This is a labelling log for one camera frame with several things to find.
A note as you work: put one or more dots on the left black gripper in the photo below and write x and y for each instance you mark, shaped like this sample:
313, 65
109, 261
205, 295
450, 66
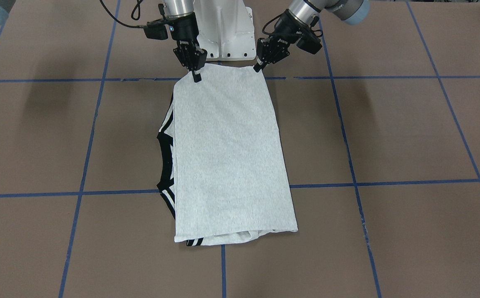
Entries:
288, 30

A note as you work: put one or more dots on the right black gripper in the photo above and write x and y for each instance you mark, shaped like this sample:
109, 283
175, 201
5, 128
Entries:
183, 33

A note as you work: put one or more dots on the grey cartoon print t-shirt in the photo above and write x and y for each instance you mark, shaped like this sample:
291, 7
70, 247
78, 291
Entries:
224, 178

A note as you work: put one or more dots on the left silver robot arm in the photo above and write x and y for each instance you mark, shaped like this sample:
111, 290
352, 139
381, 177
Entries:
307, 12

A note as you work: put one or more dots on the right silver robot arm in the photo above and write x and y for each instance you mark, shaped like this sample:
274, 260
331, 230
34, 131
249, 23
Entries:
177, 8

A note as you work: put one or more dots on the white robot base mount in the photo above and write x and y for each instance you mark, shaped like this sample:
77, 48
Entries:
226, 28

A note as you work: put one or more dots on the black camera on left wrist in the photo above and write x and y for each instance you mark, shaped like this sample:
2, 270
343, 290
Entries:
310, 40

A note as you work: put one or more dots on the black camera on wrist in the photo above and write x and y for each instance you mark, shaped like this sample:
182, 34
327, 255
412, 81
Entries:
156, 30
310, 40

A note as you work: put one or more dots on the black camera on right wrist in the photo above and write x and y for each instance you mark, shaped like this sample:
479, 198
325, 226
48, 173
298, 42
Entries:
156, 30

